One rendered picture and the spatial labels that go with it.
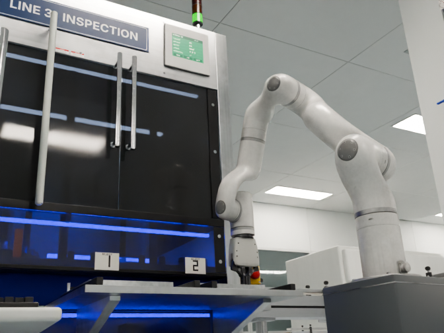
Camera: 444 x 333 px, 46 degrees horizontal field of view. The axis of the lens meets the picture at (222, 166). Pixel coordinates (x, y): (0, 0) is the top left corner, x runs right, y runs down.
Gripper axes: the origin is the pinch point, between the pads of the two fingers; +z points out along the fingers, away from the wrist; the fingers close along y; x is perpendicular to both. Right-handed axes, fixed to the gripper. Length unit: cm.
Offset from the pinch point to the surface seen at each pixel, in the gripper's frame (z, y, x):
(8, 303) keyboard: 11, 79, 31
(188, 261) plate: -11.0, 9.7, -23.5
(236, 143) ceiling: -202, -189, -298
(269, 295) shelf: 6.1, 2.2, 16.5
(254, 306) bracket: 8.4, 0.4, 4.8
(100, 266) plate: -7.6, 43.0, -23.6
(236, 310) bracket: 8.6, 0.4, -6.1
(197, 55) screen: -102, 4, -23
